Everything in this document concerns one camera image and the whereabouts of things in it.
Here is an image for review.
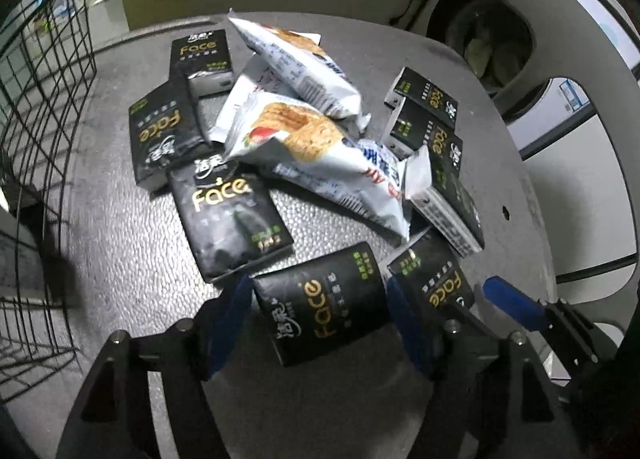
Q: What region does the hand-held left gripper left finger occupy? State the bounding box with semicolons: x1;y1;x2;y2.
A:
55;274;256;459

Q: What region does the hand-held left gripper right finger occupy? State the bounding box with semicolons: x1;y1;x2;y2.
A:
385;275;586;459

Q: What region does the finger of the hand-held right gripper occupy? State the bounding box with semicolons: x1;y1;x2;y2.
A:
481;275;624;366

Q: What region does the black tissue pack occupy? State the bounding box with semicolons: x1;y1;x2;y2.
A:
382;98;465;180
251;241;390;368
387;238;476;322
128;76;213;192
166;159;296;284
384;66;460;130
410;171;486;258
169;29;236;98

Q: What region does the white biscuit snack bag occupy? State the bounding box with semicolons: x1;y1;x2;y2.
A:
222;91;433;245
227;9;372;132

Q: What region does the black wire basket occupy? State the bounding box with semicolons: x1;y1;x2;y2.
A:
0;0;98;390

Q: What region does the long white packet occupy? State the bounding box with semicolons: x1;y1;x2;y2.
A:
207;55;301;144

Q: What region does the white washing machine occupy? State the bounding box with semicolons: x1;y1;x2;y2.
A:
410;0;601;160

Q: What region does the black power cable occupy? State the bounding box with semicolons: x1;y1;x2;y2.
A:
397;0;427;28

